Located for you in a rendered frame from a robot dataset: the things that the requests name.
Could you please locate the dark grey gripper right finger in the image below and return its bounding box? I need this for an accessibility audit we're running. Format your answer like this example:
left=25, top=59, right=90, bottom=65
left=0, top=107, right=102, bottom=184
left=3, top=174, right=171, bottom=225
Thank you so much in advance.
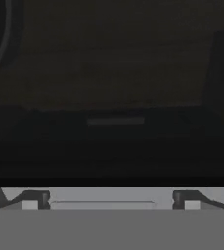
left=172, top=189, right=224, bottom=210

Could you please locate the small grey bar handle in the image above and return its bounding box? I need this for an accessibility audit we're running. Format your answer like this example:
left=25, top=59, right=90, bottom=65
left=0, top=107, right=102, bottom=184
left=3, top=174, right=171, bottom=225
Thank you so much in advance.
left=86, top=117, right=146, bottom=127

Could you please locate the grey oven door handle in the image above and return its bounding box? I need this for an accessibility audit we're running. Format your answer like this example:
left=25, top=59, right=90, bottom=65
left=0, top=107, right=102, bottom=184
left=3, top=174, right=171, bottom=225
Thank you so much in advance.
left=50, top=200, right=157, bottom=210

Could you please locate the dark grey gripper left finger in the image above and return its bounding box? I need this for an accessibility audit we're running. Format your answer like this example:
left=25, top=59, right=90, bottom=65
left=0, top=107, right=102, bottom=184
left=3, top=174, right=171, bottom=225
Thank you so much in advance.
left=0, top=189, right=51, bottom=210

